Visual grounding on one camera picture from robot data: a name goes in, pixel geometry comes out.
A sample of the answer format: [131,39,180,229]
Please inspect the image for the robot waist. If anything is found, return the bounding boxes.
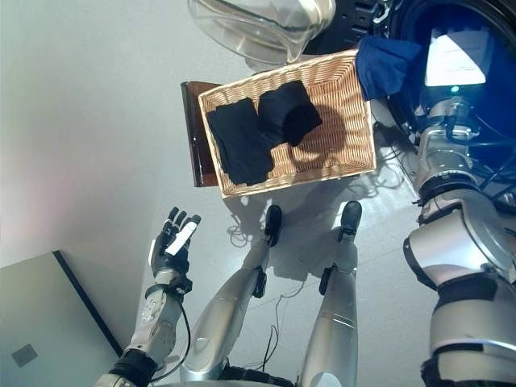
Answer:
[217,361,300,387]

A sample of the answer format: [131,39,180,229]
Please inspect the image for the round glass washer door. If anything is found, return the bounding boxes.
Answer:
[187,0,389,66]

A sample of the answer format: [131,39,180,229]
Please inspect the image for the silver right robot leg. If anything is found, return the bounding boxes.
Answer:
[298,200,364,387]

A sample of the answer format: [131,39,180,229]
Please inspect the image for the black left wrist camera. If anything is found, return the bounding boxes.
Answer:
[173,273,194,296]

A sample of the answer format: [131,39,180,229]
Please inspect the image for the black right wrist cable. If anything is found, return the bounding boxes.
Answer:
[442,115,516,203]

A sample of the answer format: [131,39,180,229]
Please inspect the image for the grey wall socket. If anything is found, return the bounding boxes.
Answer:
[10,343,39,368]

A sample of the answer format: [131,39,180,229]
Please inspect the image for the white tangled floor cable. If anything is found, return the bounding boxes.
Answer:
[347,144,409,202]

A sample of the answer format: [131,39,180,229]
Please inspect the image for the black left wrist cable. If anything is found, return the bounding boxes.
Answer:
[150,299,192,383]

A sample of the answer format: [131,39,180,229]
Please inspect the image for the black shirt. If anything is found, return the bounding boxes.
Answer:
[256,79,324,148]

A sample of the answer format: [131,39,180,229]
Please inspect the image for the blue garment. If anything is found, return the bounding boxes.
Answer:
[354,35,424,102]

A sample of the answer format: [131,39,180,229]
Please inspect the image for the brown wooden stool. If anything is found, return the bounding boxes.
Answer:
[180,80,227,189]

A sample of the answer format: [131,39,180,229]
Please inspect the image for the thin tether cable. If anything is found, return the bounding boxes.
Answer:
[260,281,308,372]

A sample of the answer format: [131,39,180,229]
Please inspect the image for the black baseboard strip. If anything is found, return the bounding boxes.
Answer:
[52,248,125,359]

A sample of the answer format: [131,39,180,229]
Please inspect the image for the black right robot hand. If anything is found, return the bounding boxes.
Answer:
[418,28,492,107]

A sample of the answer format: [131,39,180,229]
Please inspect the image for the silver left robot leg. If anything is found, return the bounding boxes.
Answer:
[179,204,284,383]

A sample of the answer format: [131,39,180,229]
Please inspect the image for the large wicker laundry basket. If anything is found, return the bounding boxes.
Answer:
[198,48,379,199]

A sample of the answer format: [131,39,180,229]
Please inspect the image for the grey front-load washing machine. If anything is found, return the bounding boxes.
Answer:
[302,0,516,211]

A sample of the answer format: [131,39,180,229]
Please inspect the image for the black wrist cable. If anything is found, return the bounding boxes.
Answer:
[150,299,192,383]
[442,115,516,203]

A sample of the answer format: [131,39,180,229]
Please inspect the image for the silver robot leg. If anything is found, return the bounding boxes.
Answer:
[179,204,284,383]
[298,200,364,387]

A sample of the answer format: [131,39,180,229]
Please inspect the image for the black folded trousers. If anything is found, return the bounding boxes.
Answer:
[206,100,276,188]

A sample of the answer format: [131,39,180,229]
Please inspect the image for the white cable loop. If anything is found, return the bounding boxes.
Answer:
[227,212,252,248]

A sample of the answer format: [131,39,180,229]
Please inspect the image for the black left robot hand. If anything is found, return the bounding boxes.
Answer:
[149,206,202,284]

